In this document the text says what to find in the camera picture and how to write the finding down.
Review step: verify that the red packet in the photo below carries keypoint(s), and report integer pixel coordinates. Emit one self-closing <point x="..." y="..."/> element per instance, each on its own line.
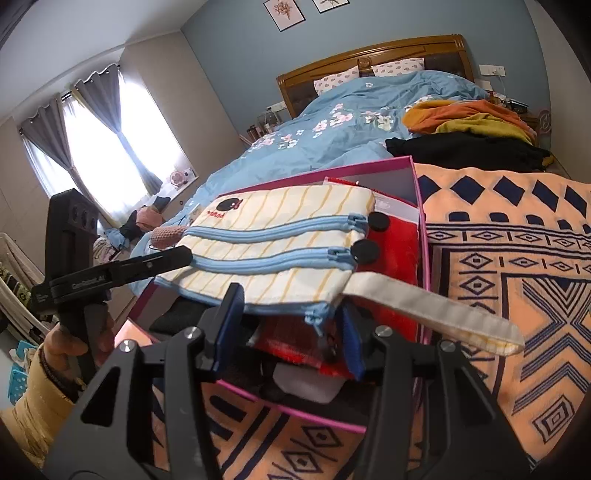
<point x="397" y="258"/>

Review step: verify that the black clothes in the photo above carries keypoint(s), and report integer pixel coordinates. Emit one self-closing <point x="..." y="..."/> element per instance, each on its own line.
<point x="461" y="150"/>

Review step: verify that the pile of clothes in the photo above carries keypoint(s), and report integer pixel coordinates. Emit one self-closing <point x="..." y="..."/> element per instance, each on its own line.
<point x="138" y="221"/>

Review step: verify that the blue plastic basket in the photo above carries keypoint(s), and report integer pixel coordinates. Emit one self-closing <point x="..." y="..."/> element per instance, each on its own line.
<point x="18" y="378"/>

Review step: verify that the pink desk fan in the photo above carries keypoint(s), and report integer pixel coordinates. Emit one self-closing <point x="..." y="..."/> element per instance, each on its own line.
<point x="176" y="177"/>

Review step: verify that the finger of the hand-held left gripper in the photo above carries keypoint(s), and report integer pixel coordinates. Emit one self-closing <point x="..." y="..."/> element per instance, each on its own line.
<point x="152" y="265"/>

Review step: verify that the clothes rack with hanging clothes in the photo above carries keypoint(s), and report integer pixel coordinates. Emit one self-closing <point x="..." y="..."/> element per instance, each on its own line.
<point x="21" y="286"/>

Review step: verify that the person's left forearm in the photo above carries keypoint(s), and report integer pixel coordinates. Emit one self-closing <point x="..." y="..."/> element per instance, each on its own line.
<point x="32" y="415"/>

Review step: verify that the pink knitted bear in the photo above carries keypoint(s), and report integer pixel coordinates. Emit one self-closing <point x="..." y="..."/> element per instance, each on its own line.
<point x="166" y="235"/>

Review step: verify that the grey curtain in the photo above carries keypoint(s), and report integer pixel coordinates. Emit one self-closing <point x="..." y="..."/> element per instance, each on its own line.
<point x="111" y="106"/>
<point x="46" y="138"/>

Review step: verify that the blue floral duvet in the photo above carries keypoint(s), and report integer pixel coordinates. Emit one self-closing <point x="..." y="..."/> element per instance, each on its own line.
<point x="323" y="138"/>

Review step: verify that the wooden headboard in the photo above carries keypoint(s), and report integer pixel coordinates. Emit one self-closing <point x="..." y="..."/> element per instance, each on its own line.
<point x="415" y="47"/>

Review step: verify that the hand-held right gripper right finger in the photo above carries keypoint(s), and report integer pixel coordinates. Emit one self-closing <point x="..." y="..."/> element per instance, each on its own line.
<point x="353" y="341"/>

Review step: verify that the framed flower picture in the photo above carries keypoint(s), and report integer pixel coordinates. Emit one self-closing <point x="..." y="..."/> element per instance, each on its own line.
<point x="284" y="14"/>
<point x="330" y="4"/>

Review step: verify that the orange and mustard clothes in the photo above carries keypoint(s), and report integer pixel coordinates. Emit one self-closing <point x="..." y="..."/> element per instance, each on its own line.
<point x="471" y="117"/>

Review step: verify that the orange patterned blanket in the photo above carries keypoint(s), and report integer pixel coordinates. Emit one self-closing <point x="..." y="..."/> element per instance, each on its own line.
<point x="508" y="277"/>

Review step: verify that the white dotted pillow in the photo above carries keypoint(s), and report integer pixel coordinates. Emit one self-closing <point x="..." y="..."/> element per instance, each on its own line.
<point x="337" y="81"/>
<point x="397" y="68"/>

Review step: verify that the pink storage box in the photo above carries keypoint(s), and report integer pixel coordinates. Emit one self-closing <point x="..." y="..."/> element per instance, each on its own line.
<point x="383" y="182"/>

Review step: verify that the striped zip pouch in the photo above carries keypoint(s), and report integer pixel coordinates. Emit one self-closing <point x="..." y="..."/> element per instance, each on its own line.
<point x="277" y="230"/>

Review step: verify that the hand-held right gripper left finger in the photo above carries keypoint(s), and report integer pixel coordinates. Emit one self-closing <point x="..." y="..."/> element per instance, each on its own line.
<point x="231" y="314"/>

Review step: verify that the translucent white plastic item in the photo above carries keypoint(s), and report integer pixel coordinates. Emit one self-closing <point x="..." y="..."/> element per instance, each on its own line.
<point x="304" y="383"/>

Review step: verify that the person's left hand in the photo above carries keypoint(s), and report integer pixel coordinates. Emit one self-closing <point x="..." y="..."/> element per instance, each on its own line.
<point x="60" y="346"/>

